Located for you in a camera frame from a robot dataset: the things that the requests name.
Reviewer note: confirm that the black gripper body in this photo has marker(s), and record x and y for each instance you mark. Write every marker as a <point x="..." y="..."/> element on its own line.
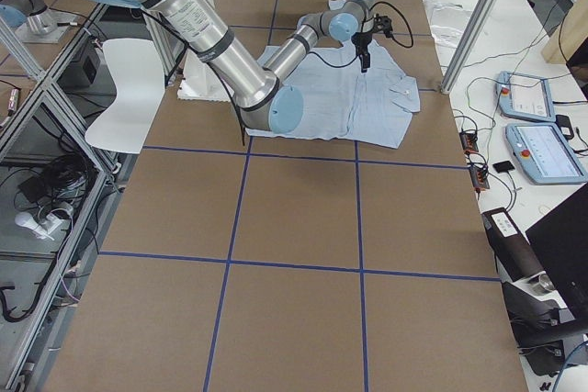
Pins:
<point x="361" y="40"/>

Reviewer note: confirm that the blue teach pendant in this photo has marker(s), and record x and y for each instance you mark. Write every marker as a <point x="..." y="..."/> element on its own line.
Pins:
<point x="544" y="154"/>
<point x="525" y="96"/>

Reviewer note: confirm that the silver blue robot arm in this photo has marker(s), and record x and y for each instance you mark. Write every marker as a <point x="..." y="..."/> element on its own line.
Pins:
<point x="261" y="98"/>

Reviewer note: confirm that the white plastic chair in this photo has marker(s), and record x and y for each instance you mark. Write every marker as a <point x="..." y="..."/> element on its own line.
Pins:
<point x="138" y="75"/>

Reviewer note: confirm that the black computer monitor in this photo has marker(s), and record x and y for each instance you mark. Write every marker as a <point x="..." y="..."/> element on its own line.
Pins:
<point x="559" y="241"/>

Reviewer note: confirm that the grey aluminium frame post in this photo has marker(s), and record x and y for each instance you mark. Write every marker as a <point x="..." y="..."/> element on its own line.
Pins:
<point x="470" y="36"/>

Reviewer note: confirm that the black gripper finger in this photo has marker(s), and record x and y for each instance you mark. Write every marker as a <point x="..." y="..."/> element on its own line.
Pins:
<point x="368" y="60"/>
<point x="362" y="62"/>

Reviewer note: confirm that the lower blue teach pendant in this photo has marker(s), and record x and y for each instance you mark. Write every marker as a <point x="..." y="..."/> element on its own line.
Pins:
<point x="544" y="154"/>

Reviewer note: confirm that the upper blue teach pendant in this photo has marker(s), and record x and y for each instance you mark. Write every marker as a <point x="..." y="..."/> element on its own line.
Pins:
<point x="525" y="96"/>

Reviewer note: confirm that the light blue button shirt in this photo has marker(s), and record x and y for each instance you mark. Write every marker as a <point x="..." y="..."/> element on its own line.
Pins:
<point x="341" y="102"/>

